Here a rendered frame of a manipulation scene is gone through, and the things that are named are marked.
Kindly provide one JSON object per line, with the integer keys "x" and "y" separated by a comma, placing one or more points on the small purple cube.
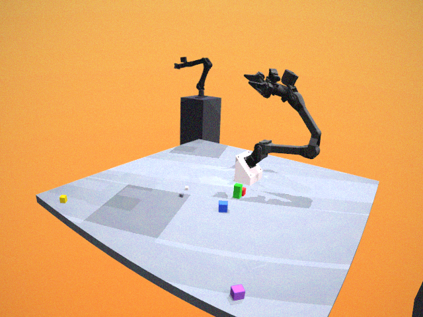
{"x": 237, "y": 292}

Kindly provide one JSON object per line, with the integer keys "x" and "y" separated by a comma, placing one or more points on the blue block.
{"x": 223, "y": 206}

